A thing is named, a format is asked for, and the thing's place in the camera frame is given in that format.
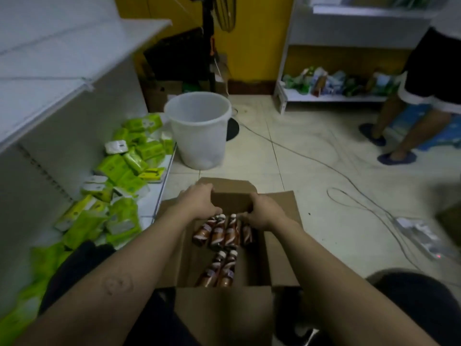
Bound black plastic crate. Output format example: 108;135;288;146
143;27;209;83

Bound white metal shelf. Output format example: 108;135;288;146
0;0;177;314

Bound grey floor cable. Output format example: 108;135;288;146
234;115;461;274

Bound pile of green tissue packets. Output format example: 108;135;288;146
0;113;175;346

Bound white power strip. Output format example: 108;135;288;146
394;216;461;263

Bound person's right hand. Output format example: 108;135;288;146
237;192;289;232

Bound brown cardboard box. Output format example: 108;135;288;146
155;176;303;346

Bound pile of blue white packets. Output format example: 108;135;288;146
309;66;402;98

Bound group of Nescafe coffee bottles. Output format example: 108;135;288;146
193;213;255;288

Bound person's right forearm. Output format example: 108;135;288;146
268;216;440;346

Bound person's black shorts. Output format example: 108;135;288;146
37;241;461;346

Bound white plastic bucket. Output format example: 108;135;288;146
164;91;233;172

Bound green plastic bottle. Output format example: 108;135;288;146
282;74;310;95

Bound plain cardboard carton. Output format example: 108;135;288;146
138;53;231;113

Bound person's left hand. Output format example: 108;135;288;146
172;182;223;222

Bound person's left forearm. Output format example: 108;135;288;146
14;205;202;346

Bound blue patterned plastic stool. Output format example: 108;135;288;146
390;104;461;152

